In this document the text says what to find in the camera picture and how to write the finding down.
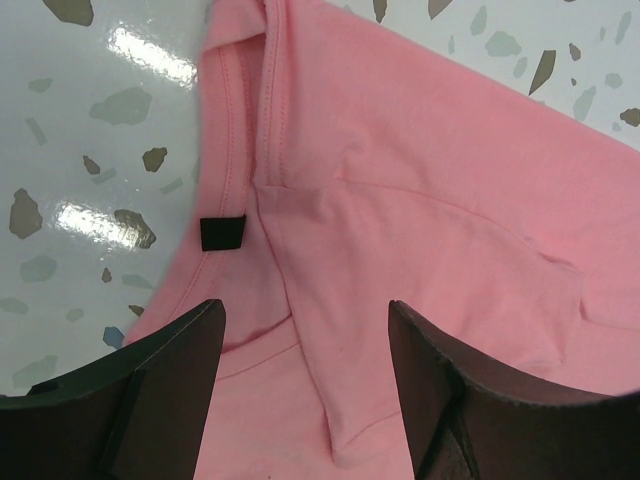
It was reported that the pink t shirt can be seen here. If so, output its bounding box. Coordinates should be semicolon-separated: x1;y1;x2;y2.
127;1;639;479

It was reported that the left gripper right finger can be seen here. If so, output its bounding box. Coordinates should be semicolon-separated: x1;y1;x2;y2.
388;301;639;479

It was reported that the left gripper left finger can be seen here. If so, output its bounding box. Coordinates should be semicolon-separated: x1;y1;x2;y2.
1;300;226;480

